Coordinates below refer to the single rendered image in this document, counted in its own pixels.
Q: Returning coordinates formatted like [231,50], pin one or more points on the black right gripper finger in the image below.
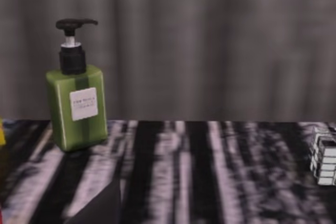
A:
[101,205]

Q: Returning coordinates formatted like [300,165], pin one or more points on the white mirror cube puzzle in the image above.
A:
[325,161]

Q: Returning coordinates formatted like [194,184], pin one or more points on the yellow object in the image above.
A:
[1,134]

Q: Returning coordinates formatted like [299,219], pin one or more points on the green pump dispenser bottle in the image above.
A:
[78,108]

